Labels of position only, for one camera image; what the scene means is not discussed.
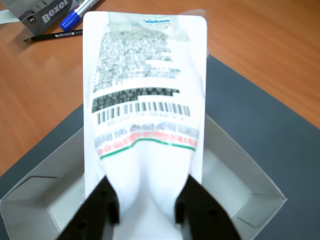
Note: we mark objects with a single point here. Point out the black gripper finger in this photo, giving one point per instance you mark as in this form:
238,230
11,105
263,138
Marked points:
95,212
205,212

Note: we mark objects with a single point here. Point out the white packaged sandwich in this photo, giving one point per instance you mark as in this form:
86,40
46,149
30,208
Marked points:
147,100

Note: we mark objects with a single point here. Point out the gray paper box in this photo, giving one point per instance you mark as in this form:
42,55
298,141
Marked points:
37,195

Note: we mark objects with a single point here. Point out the gray Bexel battery box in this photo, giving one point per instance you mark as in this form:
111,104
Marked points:
42,15

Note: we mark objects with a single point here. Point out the black pen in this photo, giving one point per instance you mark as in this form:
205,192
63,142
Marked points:
55,35

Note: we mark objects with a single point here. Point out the blue marker pen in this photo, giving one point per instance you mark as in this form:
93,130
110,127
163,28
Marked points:
72,18

